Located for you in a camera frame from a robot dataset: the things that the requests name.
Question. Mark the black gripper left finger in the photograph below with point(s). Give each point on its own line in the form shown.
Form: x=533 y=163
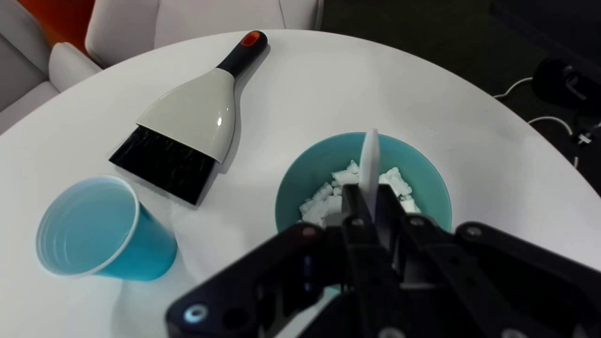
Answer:
x=357 y=228

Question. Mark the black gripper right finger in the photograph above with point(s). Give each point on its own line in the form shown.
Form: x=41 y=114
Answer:
x=389 y=221

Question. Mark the clear plastic spoon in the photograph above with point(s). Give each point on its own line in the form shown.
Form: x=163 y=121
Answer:
x=368 y=170

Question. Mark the teal green bowl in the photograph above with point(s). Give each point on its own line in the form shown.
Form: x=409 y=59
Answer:
x=319 y=168

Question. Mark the light blue plastic cup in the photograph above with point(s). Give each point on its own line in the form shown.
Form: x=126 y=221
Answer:
x=97 y=227

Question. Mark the white foam pieces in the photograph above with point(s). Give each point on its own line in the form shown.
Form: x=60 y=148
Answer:
x=327 y=200

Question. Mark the white brush with black bristles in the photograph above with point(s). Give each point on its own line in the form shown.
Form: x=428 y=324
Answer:
x=186 y=134

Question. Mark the grey chair behind table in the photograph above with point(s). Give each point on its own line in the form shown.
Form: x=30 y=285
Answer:
x=124 y=29

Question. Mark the grey chair at right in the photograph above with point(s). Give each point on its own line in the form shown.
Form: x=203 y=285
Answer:
x=30 y=71

